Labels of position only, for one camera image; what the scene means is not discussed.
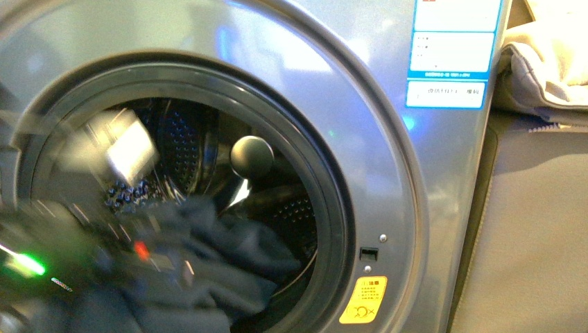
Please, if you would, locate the blurred black gripper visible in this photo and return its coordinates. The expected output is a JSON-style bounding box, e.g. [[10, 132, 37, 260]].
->
[[0, 108, 198, 333]]

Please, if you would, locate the grey sofa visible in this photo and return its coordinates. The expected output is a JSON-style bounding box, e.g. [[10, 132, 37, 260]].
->
[[448, 111, 587, 332]]

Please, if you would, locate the blue white energy label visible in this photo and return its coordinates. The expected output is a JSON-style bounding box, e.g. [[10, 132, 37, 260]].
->
[[406, 0, 503, 110]]

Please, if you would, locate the grey front-load washing machine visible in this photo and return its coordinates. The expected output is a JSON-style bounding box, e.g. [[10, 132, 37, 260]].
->
[[1, 1, 510, 332]]

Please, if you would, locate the yellow warning sticker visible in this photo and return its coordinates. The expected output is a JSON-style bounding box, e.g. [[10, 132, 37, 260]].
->
[[338, 276, 388, 325]]

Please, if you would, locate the beige grey blanket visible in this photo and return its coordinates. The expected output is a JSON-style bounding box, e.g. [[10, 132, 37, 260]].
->
[[492, 1, 587, 126]]

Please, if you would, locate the dark navy garment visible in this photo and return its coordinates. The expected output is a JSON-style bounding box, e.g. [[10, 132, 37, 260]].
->
[[41, 195, 302, 333]]

